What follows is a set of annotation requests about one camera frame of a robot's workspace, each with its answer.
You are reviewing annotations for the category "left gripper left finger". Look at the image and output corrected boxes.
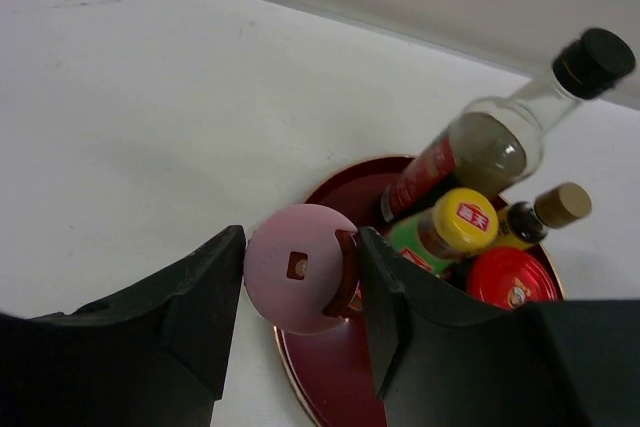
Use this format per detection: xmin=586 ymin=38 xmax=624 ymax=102
xmin=30 ymin=226 xmax=245 ymax=426

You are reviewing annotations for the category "red lid sauce jar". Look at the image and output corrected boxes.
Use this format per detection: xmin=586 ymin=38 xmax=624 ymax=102
xmin=465 ymin=247 xmax=561 ymax=310

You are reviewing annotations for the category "yellow cap sauce bottle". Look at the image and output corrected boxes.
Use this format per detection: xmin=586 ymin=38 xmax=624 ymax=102
xmin=386 ymin=188 xmax=499 ymax=276

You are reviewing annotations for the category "pink lid spice shaker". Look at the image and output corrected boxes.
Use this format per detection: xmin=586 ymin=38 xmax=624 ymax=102
xmin=243 ymin=204 xmax=362 ymax=335

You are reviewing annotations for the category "red round tray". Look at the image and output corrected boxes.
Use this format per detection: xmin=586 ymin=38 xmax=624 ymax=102
xmin=275 ymin=156 xmax=553 ymax=426

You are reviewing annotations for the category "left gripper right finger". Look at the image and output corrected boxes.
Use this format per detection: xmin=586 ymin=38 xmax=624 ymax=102
xmin=358 ymin=227 xmax=530 ymax=426

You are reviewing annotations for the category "small yellow label bottle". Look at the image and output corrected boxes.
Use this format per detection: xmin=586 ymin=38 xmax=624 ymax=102
xmin=491 ymin=182 xmax=592 ymax=251

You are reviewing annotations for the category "tall dark soy bottle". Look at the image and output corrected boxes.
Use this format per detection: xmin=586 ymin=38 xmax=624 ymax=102
xmin=380 ymin=27 xmax=636 ymax=223

